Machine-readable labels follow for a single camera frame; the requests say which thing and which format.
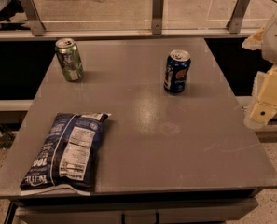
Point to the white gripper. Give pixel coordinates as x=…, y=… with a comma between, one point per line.
x=276, y=41

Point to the blue pepsi can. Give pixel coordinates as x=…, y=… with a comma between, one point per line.
x=177, y=65

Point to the green soda can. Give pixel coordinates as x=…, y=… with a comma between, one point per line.
x=69, y=59

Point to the blue chip bag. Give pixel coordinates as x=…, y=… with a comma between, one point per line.
x=65, y=160

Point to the cabinet drawer front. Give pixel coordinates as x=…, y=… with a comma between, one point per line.
x=198, y=212

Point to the right metal bracket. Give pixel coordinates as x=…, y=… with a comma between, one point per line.
x=234, y=24

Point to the metal bracket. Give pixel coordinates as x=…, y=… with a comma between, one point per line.
x=36, y=25
x=157, y=16
x=234, y=24

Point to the middle metal bracket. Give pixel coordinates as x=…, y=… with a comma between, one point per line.
x=157, y=16

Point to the left metal bracket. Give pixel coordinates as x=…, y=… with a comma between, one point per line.
x=36, y=25

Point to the metal rail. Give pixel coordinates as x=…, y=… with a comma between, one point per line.
x=122, y=34

